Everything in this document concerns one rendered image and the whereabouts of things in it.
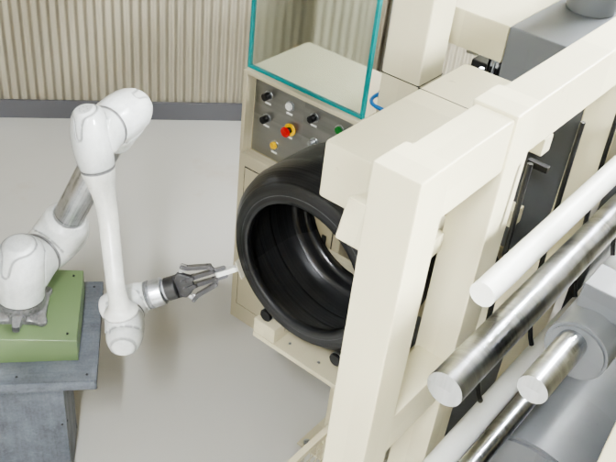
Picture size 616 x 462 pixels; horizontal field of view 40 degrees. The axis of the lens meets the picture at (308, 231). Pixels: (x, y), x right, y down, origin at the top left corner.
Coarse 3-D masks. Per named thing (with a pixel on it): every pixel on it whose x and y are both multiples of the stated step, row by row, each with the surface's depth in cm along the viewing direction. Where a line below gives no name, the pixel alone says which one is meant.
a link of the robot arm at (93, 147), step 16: (80, 112) 230; (96, 112) 231; (112, 112) 237; (80, 128) 230; (96, 128) 231; (112, 128) 235; (80, 144) 231; (96, 144) 232; (112, 144) 236; (80, 160) 234; (96, 160) 234; (112, 160) 238
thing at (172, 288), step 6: (174, 276) 262; (180, 276) 262; (186, 276) 262; (162, 282) 261; (168, 282) 261; (174, 282) 262; (180, 282) 263; (192, 282) 263; (168, 288) 260; (174, 288) 261; (180, 288) 263; (168, 294) 261; (174, 294) 261; (180, 294) 264; (186, 294) 264
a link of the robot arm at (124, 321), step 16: (96, 176) 237; (112, 176) 240; (96, 192) 241; (112, 192) 243; (96, 208) 245; (112, 208) 244; (112, 224) 245; (112, 240) 244; (112, 256) 244; (112, 272) 243; (112, 288) 243; (112, 304) 245; (128, 304) 247; (112, 320) 245; (128, 320) 246; (144, 320) 256; (112, 336) 244; (128, 336) 244; (128, 352) 246
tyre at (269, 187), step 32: (288, 160) 240; (320, 160) 235; (256, 192) 241; (288, 192) 232; (256, 224) 266; (288, 224) 277; (256, 256) 268; (288, 256) 277; (320, 256) 278; (352, 256) 226; (256, 288) 259; (288, 288) 272; (320, 288) 278; (288, 320) 255; (320, 320) 267
